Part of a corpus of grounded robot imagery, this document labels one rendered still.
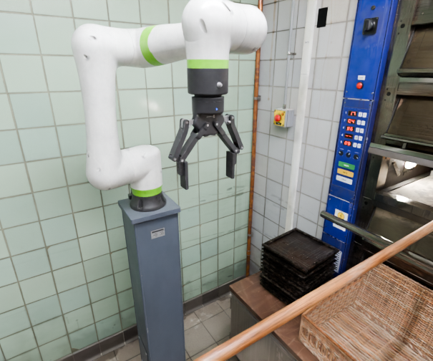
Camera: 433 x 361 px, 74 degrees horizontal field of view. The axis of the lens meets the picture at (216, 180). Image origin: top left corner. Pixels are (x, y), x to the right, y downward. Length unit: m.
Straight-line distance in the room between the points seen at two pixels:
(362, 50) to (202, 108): 1.01
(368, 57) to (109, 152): 1.15
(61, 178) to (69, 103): 0.37
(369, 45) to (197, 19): 1.01
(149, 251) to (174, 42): 0.79
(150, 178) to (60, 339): 1.30
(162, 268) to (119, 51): 0.86
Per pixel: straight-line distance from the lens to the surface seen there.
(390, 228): 1.60
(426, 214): 1.50
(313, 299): 0.80
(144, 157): 1.10
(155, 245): 1.24
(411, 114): 1.46
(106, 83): 0.97
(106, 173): 1.04
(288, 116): 1.77
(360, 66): 1.53
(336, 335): 1.60
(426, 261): 1.14
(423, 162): 1.29
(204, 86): 0.64
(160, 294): 1.40
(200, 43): 0.64
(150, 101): 1.66
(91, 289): 1.97
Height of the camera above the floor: 1.73
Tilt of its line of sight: 21 degrees down
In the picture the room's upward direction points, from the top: straight up
